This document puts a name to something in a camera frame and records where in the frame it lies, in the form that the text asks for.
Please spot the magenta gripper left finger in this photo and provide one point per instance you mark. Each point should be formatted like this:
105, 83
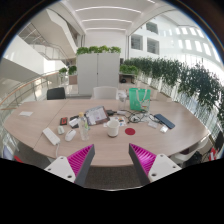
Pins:
75, 167

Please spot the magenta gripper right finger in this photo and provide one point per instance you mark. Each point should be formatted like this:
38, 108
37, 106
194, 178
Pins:
151, 167

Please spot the clear plastic water bottle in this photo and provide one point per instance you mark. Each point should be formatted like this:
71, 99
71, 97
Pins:
83, 126

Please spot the white computer mouse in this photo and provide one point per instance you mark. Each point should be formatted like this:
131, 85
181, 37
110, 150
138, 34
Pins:
70, 135

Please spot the small white device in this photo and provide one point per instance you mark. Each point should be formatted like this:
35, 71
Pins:
60, 130

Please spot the red round coaster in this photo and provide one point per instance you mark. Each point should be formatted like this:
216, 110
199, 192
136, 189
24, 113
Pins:
129, 131

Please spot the white power strip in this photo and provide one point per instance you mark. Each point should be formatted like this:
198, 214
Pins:
51, 136

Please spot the red black small box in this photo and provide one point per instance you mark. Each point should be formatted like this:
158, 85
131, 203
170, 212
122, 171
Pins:
63, 121

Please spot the tablet with paper sheet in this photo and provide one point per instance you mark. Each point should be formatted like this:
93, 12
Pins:
96, 115

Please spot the white paper cup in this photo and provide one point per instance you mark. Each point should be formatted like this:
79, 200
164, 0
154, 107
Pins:
112, 128

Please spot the green shopping bag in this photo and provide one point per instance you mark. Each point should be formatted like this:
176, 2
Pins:
139, 99

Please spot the white paper note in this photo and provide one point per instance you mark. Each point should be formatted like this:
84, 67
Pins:
26, 113

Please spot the black office chair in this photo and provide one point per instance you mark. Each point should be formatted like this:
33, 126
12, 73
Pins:
56, 93

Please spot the white office chair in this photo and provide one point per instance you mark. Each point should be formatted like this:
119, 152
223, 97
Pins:
104, 92

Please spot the green hedge planter row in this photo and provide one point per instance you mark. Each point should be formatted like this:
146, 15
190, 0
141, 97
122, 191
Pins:
192, 80

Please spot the white storage cabinet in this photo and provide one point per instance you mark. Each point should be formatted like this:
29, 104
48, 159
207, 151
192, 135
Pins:
97, 69

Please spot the green plants on cabinet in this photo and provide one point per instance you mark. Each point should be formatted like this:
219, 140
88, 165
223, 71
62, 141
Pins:
96, 49

